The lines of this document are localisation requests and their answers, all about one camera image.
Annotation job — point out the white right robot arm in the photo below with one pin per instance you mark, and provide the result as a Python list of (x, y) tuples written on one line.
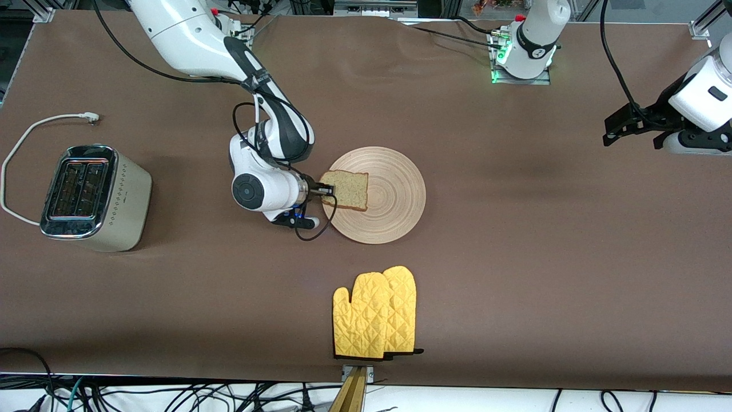
[(183, 28)]

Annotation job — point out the small metal bracket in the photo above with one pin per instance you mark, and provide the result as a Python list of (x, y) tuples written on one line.
[(369, 373)]

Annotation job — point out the cream and chrome toaster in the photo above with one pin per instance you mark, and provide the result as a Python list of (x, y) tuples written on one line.
[(123, 200)]

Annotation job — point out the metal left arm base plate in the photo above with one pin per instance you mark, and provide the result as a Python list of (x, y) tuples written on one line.
[(540, 81)]

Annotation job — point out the wooden beam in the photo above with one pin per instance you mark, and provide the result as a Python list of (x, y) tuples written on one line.
[(350, 395)]

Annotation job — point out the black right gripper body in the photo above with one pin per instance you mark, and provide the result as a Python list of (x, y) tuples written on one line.
[(313, 188)]

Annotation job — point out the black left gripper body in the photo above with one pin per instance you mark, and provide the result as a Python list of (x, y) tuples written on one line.
[(650, 118)]

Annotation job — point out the yellow quilted oven mitt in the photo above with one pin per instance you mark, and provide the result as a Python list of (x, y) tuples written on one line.
[(403, 309), (360, 320)]

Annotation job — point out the slice of brown bread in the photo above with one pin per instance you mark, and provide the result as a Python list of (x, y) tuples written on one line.
[(349, 189)]

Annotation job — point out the aluminium frame profile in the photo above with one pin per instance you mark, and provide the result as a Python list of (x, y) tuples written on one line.
[(700, 26)]

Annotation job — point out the round wooden plate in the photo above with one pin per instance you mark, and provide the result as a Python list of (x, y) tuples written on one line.
[(394, 197)]

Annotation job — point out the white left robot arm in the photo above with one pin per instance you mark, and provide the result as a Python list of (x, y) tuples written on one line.
[(534, 34)]

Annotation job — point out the grey power strip box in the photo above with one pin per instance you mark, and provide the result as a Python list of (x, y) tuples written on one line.
[(374, 8)]

